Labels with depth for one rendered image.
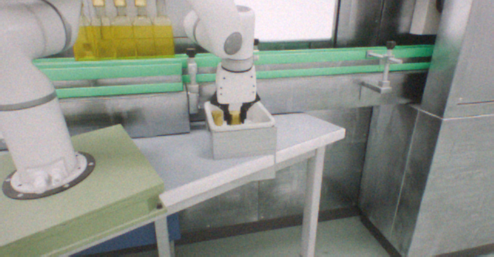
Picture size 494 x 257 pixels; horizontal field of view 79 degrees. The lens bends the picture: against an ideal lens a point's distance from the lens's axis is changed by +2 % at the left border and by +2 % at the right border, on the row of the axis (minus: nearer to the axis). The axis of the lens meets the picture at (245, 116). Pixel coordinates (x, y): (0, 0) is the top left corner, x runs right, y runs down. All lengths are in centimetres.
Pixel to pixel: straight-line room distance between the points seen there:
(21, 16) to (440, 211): 145
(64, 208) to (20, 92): 20
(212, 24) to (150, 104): 42
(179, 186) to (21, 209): 28
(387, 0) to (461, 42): 39
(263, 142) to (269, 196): 75
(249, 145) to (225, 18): 36
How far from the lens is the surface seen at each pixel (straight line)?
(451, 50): 121
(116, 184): 61
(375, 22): 144
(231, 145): 76
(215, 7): 54
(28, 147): 63
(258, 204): 152
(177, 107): 90
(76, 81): 94
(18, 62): 58
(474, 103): 132
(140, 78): 90
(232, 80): 72
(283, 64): 105
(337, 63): 114
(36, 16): 61
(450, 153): 134
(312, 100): 111
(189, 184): 70
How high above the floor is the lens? 113
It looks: 21 degrees down
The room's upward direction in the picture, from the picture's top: straight up
